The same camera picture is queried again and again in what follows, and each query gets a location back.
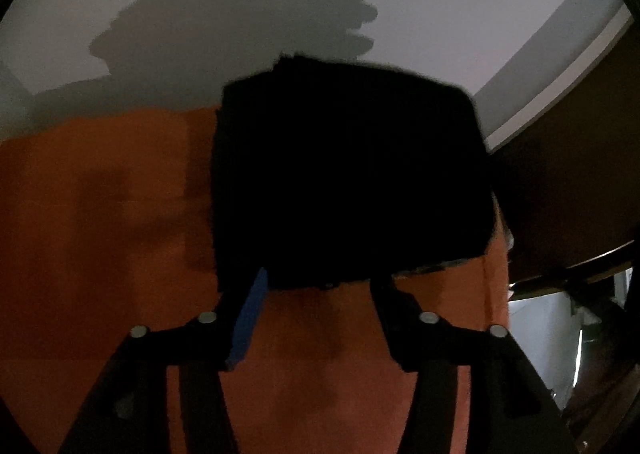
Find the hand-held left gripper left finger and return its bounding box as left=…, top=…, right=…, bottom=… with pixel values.
left=59, top=267, right=270, bottom=454

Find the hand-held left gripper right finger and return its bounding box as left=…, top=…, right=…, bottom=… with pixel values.
left=370, top=277, right=583, bottom=454

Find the black garment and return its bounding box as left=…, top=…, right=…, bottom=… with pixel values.
left=211, top=53, right=502, bottom=294

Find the orange bed sheet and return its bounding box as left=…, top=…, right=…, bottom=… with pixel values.
left=0, top=107, right=511, bottom=454

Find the brown wooden door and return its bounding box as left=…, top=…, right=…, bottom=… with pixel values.
left=487, top=24, right=640, bottom=285

